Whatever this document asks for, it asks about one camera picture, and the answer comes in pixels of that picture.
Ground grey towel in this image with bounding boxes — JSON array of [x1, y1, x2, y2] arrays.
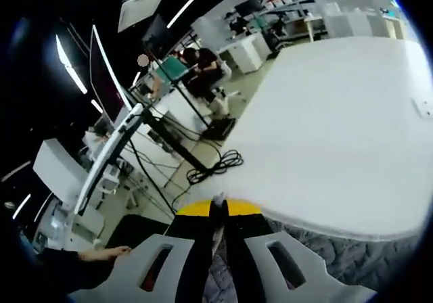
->
[[204, 191, 412, 303]]

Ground person's left hand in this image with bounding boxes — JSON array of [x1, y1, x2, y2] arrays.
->
[[77, 245, 132, 262]]

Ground white side desk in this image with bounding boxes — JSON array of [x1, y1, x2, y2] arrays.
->
[[76, 103, 143, 216]]

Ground black floor box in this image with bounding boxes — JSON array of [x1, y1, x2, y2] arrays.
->
[[202, 118, 237, 141]]

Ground large computer monitor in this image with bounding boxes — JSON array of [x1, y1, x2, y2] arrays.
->
[[89, 24, 133, 123]]

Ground white power strip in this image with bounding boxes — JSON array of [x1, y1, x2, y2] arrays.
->
[[411, 98, 433, 118]]

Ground green chair back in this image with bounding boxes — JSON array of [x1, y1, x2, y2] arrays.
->
[[158, 57, 191, 85]]

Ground white drawer cabinet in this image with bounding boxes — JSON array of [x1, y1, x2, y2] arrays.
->
[[218, 33, 271, 74]]

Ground grey partition panel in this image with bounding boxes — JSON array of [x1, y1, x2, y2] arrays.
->
[[322, 1, 388, 41]]

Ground ceiling air conditioner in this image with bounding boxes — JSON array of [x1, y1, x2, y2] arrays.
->
[[117, 0, 169, 33]]

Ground ceiling light strip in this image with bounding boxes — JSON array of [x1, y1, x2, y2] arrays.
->
[[167, 0, 221, 28]]

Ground black floor cables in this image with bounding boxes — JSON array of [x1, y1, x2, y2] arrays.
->
[[187, 149, 244, 185]]

